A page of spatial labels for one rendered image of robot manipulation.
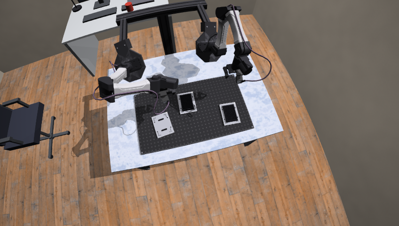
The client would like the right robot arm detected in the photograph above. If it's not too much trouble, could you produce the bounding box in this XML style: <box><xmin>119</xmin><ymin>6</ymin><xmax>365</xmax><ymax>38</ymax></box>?
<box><xmin>98</xmin><ymin>57</ymin><xmax>179</xmax><ymax>103</ymax></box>

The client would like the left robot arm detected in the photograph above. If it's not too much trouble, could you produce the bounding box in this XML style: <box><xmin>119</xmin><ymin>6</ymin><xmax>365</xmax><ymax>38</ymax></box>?
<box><xmin>198</xmin><ymin>6</ymin><xmax>253</xmax><ymax>75</ymax></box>

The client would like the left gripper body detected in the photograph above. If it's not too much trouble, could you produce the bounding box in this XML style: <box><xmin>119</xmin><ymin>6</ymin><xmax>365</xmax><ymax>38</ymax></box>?
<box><xmin>223</xmin><ymin>62</ymin><xmax>243</xmax><ymax>81</ymax></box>

